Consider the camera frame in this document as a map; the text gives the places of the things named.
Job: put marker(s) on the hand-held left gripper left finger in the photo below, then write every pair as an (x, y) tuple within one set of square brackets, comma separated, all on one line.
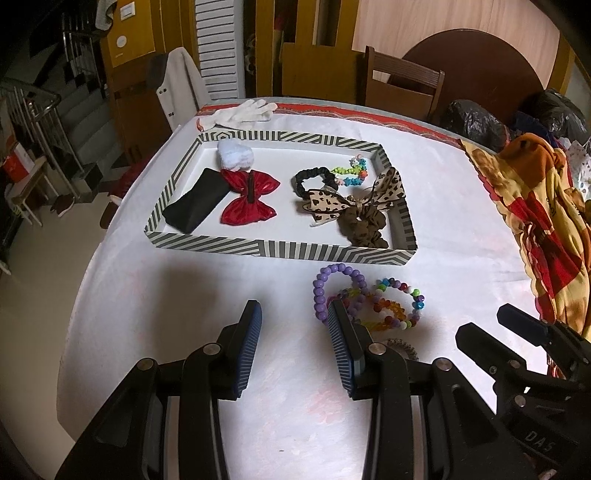
[(249, 350)]

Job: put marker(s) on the white wall switch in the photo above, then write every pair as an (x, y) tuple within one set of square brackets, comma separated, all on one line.
[(128, 10)]

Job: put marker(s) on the pale blue pleated scrunchie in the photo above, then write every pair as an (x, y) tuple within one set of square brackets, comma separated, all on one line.
[(235, 154)]

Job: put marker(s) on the white work glove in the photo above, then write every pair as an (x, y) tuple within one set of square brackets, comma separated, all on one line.
[(240, 113)]

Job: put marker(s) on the white louvered door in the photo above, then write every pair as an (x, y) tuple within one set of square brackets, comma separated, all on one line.
[(219, 46)]

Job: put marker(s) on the pair of shoes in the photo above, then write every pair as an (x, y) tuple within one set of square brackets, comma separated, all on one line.
[(62, 206)]

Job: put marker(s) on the round brown table top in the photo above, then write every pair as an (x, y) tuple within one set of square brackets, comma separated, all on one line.
[(485, 60)]

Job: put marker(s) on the white tablecloth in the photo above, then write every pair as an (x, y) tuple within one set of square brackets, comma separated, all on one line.
[(184, 300)]

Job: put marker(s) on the white coat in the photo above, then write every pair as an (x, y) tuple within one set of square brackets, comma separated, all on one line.
[(182, 83)]

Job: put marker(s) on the red seat cushion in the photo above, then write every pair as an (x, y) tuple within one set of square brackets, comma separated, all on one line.
[(131, 177)]

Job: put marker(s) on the wooden chair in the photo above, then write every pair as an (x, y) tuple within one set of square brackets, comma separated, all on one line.
[(401, 76)]

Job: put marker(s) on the striped cardboard tray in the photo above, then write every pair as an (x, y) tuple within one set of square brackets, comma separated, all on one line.
[(281, 217)]

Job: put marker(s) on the black fabric headband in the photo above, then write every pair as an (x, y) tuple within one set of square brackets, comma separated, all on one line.
[(194, 203)]

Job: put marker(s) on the wooden board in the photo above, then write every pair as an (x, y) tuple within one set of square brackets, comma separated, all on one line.
[(318, 69)]

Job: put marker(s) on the yellow red patterned blanket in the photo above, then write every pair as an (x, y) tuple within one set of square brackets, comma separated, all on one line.
[(531, 198)]

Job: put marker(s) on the small white table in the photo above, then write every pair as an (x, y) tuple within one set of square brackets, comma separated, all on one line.
[(27, 182)]

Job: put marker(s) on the red patterned tablecloth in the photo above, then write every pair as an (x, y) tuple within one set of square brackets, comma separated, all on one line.
[(346, 113)]

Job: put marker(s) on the red box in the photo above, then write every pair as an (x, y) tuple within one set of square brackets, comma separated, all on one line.
[(14, 164)]

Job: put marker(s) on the brown scrunchie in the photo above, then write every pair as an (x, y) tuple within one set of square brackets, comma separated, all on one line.
[(364, 226)]

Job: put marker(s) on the black scrunchie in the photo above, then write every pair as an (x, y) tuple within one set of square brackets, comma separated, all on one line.
[(307, 177)]

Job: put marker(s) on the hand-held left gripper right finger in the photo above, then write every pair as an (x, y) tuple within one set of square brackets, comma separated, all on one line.
[(339, 353)]

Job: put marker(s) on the red shiny hair bow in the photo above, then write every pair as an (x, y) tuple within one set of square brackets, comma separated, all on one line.
[(240, 207)]

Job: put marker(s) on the leopard print hair bow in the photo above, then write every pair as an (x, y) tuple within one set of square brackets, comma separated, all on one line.
[(323, 203)]

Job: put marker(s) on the metal stair railing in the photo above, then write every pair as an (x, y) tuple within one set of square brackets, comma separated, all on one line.
[(51, 99)]

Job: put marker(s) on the black plastic bag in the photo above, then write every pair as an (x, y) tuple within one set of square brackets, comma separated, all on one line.
[(556, 113), (475, 124)]

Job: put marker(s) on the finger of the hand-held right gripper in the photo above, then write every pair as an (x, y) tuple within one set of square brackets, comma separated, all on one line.
[(535, 330), (489, 350)]

